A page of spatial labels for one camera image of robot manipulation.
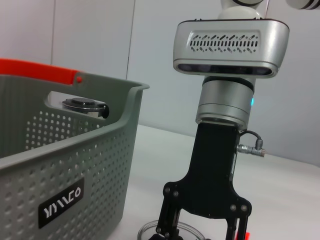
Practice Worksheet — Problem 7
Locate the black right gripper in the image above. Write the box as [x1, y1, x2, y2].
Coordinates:
[147, 122, 253, 240]

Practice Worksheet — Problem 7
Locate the glass teacup with black holder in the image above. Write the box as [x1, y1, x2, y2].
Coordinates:
[137, 219, 206, 240]

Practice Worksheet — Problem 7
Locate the grey perforated storage basket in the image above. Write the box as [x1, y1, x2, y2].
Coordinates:
[0, 73, 151, 240]

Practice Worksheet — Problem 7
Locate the small red toy brick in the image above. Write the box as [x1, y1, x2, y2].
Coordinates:
[234, 231, 252, 240]

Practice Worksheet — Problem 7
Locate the glass teapot with black lid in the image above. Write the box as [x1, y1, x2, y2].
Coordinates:
[61, 97, 110, 119]

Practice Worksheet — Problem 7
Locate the right gripper cable with plug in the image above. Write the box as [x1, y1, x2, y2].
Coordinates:
[236, 129, 267, 159]

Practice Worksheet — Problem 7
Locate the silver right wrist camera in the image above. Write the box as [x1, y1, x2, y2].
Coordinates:
[172, 18, 291, 80]

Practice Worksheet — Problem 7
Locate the orange basket handle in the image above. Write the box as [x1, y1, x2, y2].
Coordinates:
[0, 57, 85, 86]

